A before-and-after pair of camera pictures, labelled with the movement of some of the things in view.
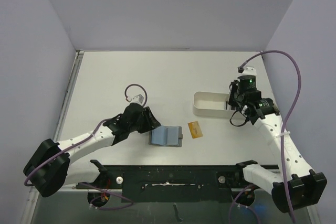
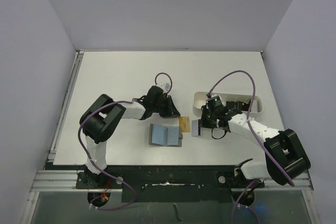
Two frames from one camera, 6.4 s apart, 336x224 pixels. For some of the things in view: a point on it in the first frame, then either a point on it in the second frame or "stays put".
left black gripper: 150,123 -> 170,111
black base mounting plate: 175,183 stays put
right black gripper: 233,100 -> 207,120
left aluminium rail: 79,54 stays put
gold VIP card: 195,129 -> 184,123
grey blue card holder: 170,136 stays put
